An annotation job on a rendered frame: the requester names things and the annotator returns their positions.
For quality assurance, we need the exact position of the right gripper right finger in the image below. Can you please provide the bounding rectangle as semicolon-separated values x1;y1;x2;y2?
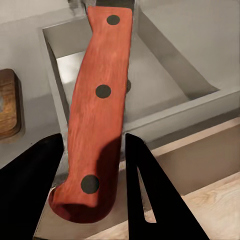
125;132;210;240

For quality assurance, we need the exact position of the parer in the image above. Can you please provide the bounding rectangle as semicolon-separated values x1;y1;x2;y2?
48;0;135;224

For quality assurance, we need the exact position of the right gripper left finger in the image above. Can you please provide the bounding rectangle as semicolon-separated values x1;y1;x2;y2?
0;132;64;240

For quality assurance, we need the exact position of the cutting board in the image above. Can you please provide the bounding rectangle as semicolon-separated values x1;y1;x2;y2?
0;68;23;139

